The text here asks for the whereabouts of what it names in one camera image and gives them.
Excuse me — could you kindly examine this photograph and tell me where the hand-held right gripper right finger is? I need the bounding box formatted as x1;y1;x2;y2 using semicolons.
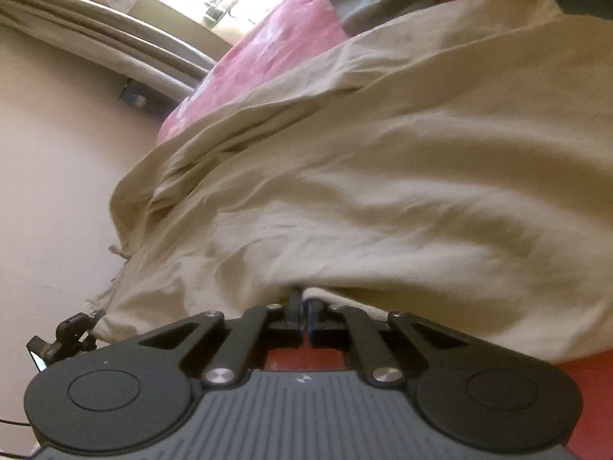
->
306;299;472;389

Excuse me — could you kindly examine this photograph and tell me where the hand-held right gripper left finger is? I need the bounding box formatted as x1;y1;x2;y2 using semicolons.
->
139;287;305;388

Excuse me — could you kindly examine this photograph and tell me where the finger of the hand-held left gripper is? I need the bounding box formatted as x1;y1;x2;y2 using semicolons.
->
67;310;107;352

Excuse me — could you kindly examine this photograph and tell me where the beige cloth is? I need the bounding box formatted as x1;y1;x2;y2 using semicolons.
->
86;0;613;365

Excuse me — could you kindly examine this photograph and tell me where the dark box with blue label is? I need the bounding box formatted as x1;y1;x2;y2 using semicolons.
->
120;78;166;118

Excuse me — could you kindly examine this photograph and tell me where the pink floral blanket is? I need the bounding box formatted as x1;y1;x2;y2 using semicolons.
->
156;0;613;460

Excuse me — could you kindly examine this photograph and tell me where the beige curtain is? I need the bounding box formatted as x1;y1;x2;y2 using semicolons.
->
0;0;231;106

